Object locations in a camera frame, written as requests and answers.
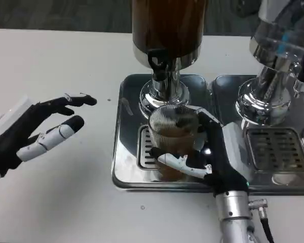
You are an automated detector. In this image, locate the slotted steel drain grid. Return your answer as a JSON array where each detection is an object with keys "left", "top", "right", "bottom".
[
  {"left": 137, "top": 124, "right": 205, "bottom": 172},
  {"left": 245, "top": 128, "right": 304, "bottom": 173}
]

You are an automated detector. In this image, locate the drink dispenser with clear tank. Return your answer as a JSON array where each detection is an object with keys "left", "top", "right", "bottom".
[{"left": 237, "top": 0, "right": 304, "bottom": 127}]

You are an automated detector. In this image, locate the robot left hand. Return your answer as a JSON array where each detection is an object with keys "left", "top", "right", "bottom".
[{"left": 0, "top": 92, "right": 98, "bottom": 179}]

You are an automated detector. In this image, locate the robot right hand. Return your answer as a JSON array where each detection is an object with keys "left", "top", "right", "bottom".
[{"left": 148, "top": 105, "right": 249, "bottom": 198}]

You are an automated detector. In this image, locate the clear ribbed glass cup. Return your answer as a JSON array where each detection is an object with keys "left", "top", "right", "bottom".
[{"left": 148, "top": 104, "right": 201, "bottom": 182}]

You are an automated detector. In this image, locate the drink dispenser with brown drink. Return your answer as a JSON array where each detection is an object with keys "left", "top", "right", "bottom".
[{"left": 131, "top": 0, "right": 209, "bottom": 119}]

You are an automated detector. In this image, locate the black cable with metal plug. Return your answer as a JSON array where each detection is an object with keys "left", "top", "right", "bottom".
[{"left": 248, "top": 198, "right": 276, "bottom": 243}]

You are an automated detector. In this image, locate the steel drip tray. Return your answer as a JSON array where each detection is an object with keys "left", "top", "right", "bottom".
[
  {"left": 211, "top": 74, "right": 304, "bottom": 195},
  {"left": 111, "top": 73, "right": 218, "bottom": 192}
]

